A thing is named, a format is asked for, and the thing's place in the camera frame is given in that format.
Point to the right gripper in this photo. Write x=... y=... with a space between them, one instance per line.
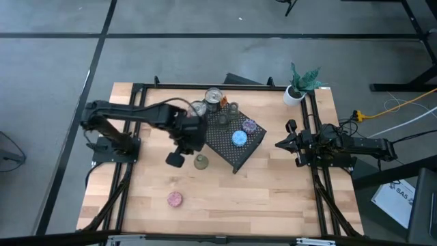
x=304 y=143

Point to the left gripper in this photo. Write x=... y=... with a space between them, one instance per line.
x=175 y=160

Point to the pink patterned candle tin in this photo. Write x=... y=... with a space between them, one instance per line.
x=175 y=199

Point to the blue patterned candle tin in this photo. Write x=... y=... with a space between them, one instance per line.
x=239 y=138

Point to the heart label candle jar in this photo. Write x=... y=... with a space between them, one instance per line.
x=198 y=107

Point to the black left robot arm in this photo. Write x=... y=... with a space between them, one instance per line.
x=136 y=112

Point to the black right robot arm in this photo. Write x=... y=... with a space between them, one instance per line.
x=368 y=145

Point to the green plant in white pot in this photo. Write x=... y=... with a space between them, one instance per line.
x=293 y=99

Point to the black perforated metal shelf riser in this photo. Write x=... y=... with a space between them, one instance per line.
x=225 y=150

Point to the black flat panel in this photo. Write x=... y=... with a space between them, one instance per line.
x=239 y=80

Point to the white printed paper sheet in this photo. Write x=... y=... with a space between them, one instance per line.
x=392 y=201

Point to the black chair base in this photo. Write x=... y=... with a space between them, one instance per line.
x=289 y=8

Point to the black desk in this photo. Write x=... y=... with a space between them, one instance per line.
x=423 y=205

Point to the black rig crossbeam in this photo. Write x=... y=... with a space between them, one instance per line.
x=51 y=239

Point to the dark office chair base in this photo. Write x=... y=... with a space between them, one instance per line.
x=10 y=159

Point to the black aluminium rig frame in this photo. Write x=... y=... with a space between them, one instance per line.
x=222 y=86

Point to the silver metal bracket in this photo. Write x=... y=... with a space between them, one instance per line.
x=314 y=242

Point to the black desk leg frame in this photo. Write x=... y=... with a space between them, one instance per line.
x=403 y=87

